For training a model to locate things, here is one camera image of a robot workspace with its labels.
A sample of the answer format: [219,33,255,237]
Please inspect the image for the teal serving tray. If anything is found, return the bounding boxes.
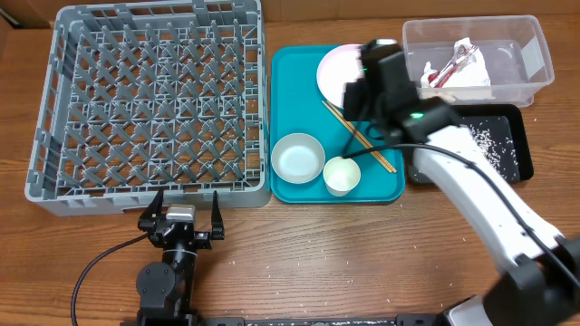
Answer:
[269,45,405,204]

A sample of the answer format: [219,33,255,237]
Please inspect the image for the wooden chopstick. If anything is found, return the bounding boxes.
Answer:
[326,101,395,173]
[321,100,398,175]

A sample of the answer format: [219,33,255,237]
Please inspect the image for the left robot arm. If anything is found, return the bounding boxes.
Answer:
[136,191,225,326]

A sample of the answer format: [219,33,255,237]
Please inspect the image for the cardboard backdrop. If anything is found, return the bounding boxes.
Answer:
[1,0,579,28]

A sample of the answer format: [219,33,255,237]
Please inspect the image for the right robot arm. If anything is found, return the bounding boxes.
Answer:
[343,39,579,326]

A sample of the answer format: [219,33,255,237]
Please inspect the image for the clear plastic bin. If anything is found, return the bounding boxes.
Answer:
[402,15,555,107]

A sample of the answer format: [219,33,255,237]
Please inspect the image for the black tray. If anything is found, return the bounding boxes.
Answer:
[405,103,535,186]

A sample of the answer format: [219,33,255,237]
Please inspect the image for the grey bowl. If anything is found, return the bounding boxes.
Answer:
[271,133,325,184]

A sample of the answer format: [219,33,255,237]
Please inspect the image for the grey plastic dish rack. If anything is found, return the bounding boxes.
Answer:
[24,0,271,216]

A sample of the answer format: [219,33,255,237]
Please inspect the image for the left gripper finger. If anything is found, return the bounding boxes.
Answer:
[211,191,225,240]
[138,189,164,230]

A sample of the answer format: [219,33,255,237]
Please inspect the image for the white round plate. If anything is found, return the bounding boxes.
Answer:
[316,43,363,108]

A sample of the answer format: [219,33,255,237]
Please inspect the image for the white rice leftovers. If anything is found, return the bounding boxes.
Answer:
[466,117,519,182]

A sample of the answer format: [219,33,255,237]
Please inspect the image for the white paper cup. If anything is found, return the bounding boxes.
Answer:
[323,157,362,197]

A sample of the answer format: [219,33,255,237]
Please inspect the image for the foil wrapper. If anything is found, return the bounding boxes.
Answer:
[428,45,478,88]

